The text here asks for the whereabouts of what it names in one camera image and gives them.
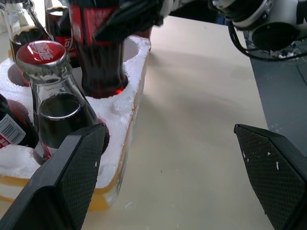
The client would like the cola bottle with red cap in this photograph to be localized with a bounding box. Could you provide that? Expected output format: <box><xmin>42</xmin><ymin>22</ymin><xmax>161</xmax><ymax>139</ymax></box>
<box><xmin>16</xmin><ymin>40</ymin><xmax>111</xmax><ymax>166</ymax></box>

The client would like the white foam bottle tray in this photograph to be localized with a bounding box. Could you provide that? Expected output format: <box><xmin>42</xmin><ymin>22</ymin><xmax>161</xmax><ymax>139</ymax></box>
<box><xmin>0</xmin><ymin>50</ymin><xmax>147</xmax><ymax>213</ymax></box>

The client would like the white foam bottle insert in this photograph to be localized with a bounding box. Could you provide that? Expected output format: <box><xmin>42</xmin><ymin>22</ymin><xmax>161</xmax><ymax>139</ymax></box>
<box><xmin>0</xmin><ymin>35</ymin><xmax>151</xmax><ymax>190</ymax></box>

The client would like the cola bottle with barcode label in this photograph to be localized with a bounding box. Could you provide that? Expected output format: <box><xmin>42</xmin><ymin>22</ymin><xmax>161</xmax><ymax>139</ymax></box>
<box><xmin>0</xmin><ymin>93</ymin><xmax>40</xmax><ymax>150</ymax></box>

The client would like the cola bottle with red label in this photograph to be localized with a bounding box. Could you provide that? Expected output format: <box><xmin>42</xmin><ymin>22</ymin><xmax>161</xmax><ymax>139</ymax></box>
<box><xmin>68</xmin><ymin>0</ymin><xmax>129</xmax><ymax>99</ymax></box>

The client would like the glass cola bottle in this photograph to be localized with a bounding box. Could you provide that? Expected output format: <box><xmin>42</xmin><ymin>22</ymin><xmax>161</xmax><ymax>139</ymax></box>
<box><xmin>45</xmin><ymin>5</ymin><xmax>81</xmax><ymax>69</ymax></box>
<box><xmin>1</xmin><ymin>0</ymin><xmax>51</xmax><ymax>56</ymax></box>

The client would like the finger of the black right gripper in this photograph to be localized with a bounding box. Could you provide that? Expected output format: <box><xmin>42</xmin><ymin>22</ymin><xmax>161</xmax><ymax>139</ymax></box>
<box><xmin>93</xmin><ymin>0</ymin><xmax>147</xmax><ymax>47</ymax></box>
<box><xmin>58</xmin><ymin>10</ymin><xmax>71</xmax><ymax>32</ymax></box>

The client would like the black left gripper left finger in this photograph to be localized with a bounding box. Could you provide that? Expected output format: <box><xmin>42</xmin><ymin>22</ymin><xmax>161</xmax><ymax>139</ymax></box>
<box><xmin>0</xmin><ymin>123</ymin><xmax>107</xmax><ymax>230</ymax></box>

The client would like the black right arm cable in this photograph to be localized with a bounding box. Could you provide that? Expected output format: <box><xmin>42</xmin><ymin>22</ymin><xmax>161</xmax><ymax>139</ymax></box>
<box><xmin>227</xmin><ymin>21</ymin><xmax>307</xmax><ymax>62</ymax></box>

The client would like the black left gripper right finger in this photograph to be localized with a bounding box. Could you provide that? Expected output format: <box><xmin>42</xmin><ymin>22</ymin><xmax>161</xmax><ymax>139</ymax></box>
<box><xmin>234</xmin><ymin>124</ymin><xmax>307</xmax><ymax>230</ymax></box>

